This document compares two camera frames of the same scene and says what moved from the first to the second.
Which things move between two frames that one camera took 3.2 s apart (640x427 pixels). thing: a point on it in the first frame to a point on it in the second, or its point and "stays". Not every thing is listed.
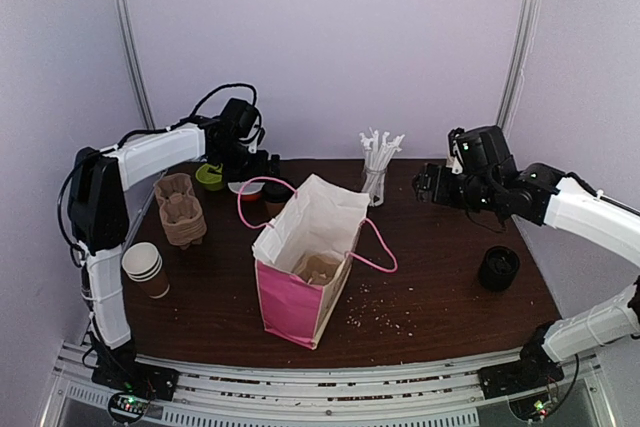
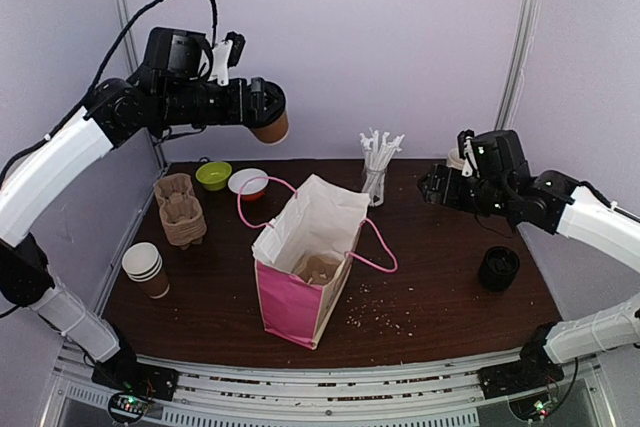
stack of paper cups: [143, 264] stays
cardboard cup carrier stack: [184, 222] stays
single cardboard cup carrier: [315, 269] stays
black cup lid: [276, 191] to [267, 103]
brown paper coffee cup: [273, 207] to [274, 132]
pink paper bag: [302, 257] stays
